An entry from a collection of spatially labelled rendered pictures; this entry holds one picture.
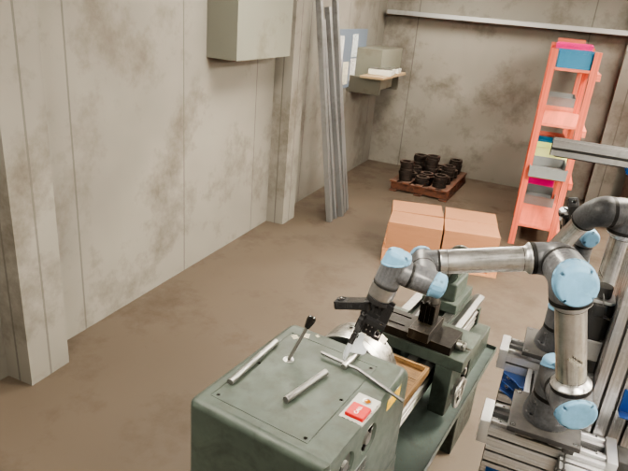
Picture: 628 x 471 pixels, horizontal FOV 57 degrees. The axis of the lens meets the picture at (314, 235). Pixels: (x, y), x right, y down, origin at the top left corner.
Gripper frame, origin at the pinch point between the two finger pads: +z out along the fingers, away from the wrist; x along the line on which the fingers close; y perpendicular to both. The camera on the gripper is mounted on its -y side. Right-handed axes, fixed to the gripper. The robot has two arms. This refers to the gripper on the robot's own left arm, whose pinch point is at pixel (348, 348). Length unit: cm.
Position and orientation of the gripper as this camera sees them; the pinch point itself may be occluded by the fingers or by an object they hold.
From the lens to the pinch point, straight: 177.3
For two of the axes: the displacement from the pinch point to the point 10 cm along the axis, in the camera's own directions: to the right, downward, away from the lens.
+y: 8.9, 4.2, -1.9
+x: 3.2, -2.7, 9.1
